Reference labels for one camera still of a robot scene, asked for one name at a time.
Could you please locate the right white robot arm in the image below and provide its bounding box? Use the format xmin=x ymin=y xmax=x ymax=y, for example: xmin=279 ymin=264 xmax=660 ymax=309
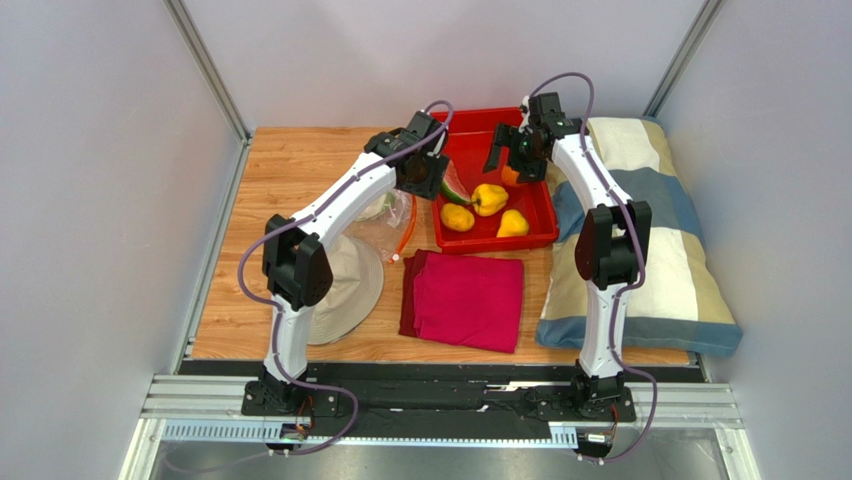
xmin=482 ymin=93 xmax=652 ymax=419

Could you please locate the orange fake fruit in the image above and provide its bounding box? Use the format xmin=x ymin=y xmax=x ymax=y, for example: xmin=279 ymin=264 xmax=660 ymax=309
xmin=501 ymin=165 xmax=520 ymax=189

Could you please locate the yellow fake pear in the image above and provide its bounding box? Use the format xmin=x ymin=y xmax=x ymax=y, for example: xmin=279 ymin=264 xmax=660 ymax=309
xmin=496 ymin=209 xmax=530 ymax=238

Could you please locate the plaid pillow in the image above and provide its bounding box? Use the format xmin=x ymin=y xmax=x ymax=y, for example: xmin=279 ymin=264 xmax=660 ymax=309
xmin=535 ymin=117 xmax=743 ymax=357

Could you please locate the red plastic tray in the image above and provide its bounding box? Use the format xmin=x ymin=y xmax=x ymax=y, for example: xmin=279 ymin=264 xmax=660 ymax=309
xmin=432 ymin=107 xmax=558 ymax=254

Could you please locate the yellow fake pepper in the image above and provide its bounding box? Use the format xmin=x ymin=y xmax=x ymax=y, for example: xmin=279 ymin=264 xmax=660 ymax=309
xmin=471 ymin=183 xmax=509 ymax=217

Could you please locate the white fake cauliflower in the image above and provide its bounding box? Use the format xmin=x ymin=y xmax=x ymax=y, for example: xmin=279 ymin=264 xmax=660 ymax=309
xmin=355 ymin=192 xmax=395 ymax=222

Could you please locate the dark yellow fake fruit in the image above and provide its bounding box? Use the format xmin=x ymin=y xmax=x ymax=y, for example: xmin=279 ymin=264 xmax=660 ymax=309
xmin=439 ymin=203 xmax=475 ymax=232

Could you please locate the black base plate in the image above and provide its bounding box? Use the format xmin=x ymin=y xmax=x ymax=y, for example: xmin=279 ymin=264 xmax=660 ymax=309
xmin=241 ymin=381 xmax=637 ymax=440

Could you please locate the clear zip top bag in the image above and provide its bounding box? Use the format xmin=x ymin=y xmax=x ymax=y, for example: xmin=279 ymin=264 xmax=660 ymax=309
xmin=344 ymin=190 xmax=418 ymax=264

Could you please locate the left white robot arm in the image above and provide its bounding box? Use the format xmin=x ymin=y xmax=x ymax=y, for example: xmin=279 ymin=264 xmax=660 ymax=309
xmin=246 ymin=111 xmax=450 ymax=414

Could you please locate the aluminium frame rail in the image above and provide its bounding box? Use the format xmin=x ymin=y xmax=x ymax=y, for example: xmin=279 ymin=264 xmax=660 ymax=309
xmin=141 ymin=375 xmax=743 ymax=449

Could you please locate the magenta folded cloth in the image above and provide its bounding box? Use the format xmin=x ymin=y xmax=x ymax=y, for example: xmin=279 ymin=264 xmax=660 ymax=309
xmin=398 ymin=250 xmax=524 ymax=354

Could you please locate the fake watermelon slice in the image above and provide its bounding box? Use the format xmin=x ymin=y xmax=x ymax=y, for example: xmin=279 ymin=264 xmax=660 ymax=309
xmin=441 ymin=160 xmax=472 ymax=205

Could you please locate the beige bucket hat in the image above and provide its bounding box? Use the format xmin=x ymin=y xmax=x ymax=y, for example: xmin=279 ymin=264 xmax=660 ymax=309
xmin=308 ymin=235 xmax=384 ymax=346

